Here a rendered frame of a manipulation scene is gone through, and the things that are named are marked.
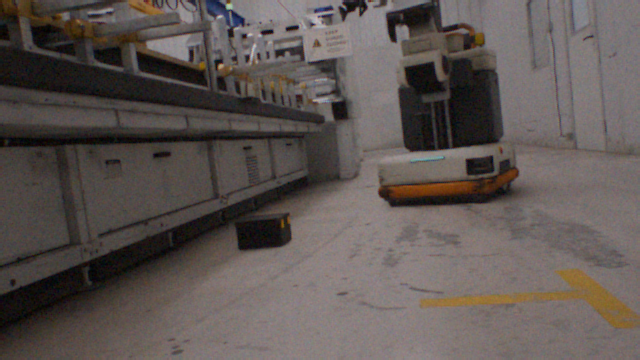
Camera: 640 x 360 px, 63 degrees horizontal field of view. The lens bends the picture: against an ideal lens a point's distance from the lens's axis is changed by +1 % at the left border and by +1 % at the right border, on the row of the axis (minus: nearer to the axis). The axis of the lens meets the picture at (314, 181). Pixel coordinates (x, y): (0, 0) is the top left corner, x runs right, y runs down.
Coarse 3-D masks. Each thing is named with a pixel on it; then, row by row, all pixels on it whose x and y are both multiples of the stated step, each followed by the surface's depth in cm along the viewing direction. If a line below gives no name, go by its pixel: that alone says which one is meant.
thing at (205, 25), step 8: (184, 24) 174; (192, 24) 173; (200, 24) 173; (208, 24) 172; (144, 32) 176; (152, 32) 176; (160, 32) 175; (168, 32) 175; (176, 32) 174; (184, 32) 174; (192, 32) 175; (112, 40) 179; (144, 40) 178; (96, 48) 181; (104, 48) 182
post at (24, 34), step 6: (6, 18) 125; (12, 18) 125; (18, 18) 125; (24, 18) 126; (12, 24) 125; (18, 24) 125; (24, 24) 126; (12, 30) 125; (18, 30) 125; (24, 30) 126; (30, 30) 128; (12, 36) 125; (18, 36) 125; (24, 36) 126; (30, 36) 128; (12, 42) 125; (18, 42) 125; (30, 42) 127
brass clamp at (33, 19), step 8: (0, 0) 122; (8, 0) 122; (16, 0) 123; (24, 0) 126; (32, 0) 129; (0, 8) 122; (8, 8) 122; (16, 8) 123; (24, 8) 126; (8, 16) 124; (24, 16) 126; (32, 16) 128; (48, 16) 134; (32, 24) 133; (40, 24) 134; (48, 24) 134
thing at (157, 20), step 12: (168, 12) 148; (108, 24) 152; (120, 24) 151; (132, 24) 150; (144, 24) 150; (156, 24) 149; (168, 24) 150; (48, 36) 155; (60, 36) 155; (96, 36) 153; (108, 36) 155
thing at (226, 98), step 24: (0, 48) 115; (24, 48) 125; (0, 72) 114; (24, 72) 121; (48, 72) 129; (72, 72) 138; (96, 72) 149; (120, 72) 162; (120, 96) 163; (144, 96) 175; (168, 96) 192; (192, 96) 213; (216, 96) 240; (312, 120) 472
